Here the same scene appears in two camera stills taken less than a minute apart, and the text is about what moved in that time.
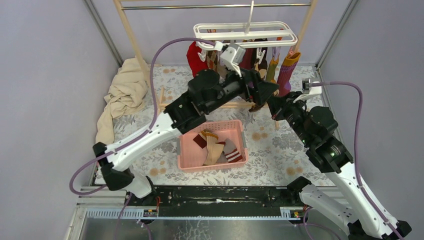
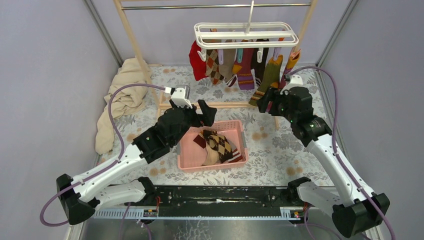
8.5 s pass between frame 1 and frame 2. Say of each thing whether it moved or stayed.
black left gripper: moved
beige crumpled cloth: stayed
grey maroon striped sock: stayed
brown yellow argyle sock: moved
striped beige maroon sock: stayed
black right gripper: stayed
